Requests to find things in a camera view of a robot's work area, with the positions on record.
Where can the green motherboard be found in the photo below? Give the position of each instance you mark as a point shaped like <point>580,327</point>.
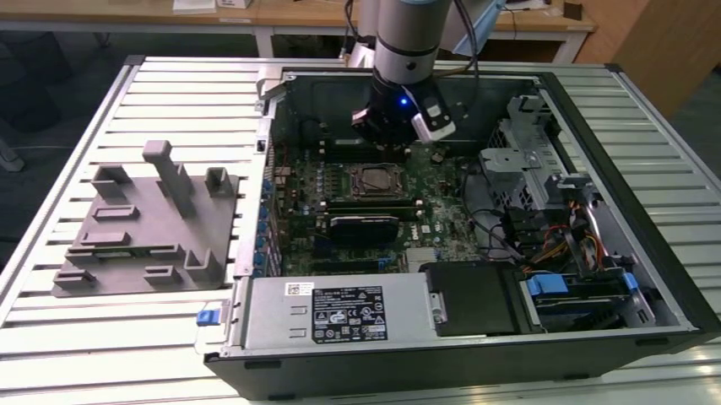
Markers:
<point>450,219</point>

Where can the grey metal stand leg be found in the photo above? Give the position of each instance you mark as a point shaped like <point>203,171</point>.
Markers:
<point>11,158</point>

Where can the hard disk in blue carrier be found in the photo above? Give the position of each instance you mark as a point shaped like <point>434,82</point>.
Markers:
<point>549,286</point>

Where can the metal rear port block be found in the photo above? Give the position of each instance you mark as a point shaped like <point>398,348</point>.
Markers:
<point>282,171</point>

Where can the wooden cabinet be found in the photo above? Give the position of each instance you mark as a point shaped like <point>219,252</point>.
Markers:
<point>665,50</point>

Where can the RAM slot white clips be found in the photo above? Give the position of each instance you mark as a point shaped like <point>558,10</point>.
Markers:
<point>338,152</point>
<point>338,144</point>

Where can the small silver heatsink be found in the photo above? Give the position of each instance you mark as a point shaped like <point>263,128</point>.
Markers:
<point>421,257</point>

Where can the perforated metal drive cage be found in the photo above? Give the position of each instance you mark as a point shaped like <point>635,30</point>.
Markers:
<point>509,177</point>

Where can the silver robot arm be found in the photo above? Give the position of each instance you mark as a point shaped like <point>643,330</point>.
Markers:
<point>406,38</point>

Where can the RAM slot black clips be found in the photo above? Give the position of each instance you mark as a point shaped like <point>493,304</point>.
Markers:
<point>338,156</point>
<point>338,148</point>

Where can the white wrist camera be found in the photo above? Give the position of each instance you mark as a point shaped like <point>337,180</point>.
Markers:
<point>437,124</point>

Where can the small side wrist camera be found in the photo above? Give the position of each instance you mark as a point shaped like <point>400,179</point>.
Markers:
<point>362,120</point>

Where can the black PC case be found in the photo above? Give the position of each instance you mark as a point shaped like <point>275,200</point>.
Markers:
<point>394,375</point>

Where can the silver CPU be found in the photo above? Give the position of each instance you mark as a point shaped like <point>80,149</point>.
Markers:
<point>377,179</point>

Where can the silver power supply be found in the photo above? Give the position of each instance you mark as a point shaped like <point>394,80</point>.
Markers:
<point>270,312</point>

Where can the blue case latch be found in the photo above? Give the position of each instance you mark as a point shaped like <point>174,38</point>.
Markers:
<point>207,317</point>

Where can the grey parts rack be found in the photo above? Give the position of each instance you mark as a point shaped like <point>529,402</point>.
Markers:
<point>163,236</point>

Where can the small black box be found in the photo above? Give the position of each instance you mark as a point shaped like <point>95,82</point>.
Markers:
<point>573,10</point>

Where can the white paper box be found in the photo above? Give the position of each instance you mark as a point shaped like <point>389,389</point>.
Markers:
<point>234,3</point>
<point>194,4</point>

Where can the CPU socket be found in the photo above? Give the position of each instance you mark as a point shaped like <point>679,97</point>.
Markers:
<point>354,197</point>

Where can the green RAM stick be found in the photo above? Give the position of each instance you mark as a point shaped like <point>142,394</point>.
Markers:
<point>141,251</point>

